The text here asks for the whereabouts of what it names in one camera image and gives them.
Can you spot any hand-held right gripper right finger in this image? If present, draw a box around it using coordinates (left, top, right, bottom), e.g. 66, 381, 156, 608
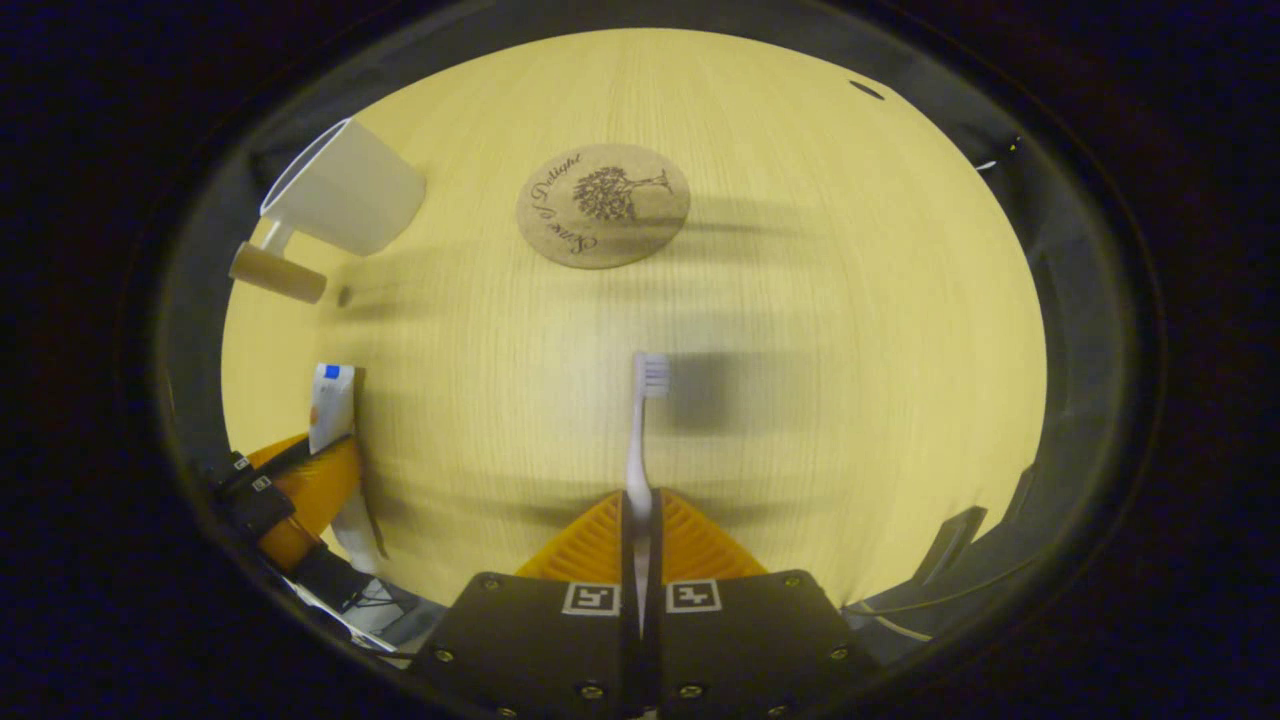
645, 488, 881, 720

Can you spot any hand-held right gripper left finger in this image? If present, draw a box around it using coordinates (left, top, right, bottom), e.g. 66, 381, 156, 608
410, 490, 646, 720

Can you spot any white toothpaste tube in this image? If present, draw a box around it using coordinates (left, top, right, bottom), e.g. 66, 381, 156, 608
308, 362, 386, 576

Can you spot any white toothbrush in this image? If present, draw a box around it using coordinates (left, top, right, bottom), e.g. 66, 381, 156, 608
624, 351, 671, 641

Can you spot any white cup with wooden handle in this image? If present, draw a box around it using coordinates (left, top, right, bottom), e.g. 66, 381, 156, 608
228, 117, 428, 305

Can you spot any round cork coaster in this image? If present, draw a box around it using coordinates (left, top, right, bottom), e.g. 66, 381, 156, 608
515, 143, 692, 270

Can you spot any dark rectangular block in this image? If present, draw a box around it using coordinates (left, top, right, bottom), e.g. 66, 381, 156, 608
915, 507, 989, 586

